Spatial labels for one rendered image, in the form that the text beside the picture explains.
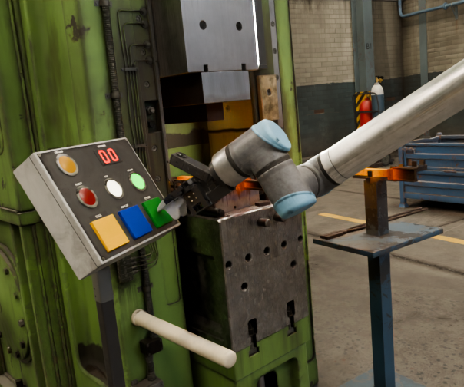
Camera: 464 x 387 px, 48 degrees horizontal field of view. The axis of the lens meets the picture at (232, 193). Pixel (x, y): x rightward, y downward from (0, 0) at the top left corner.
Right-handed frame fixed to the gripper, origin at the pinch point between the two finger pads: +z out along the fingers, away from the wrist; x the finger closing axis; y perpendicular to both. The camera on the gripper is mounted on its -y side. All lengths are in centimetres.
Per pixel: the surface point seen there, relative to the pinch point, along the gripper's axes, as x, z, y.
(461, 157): 425, -38, 76
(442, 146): 436, -29, 59
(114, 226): -18.3, 1.2, 0.0
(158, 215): -1.1, 1.3, 1.8
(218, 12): 44, -27, -44
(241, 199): 45.9, 1.5, 8.2
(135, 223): -11.1, 1.2, 1.4
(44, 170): -26.8, 2.1, -16.9
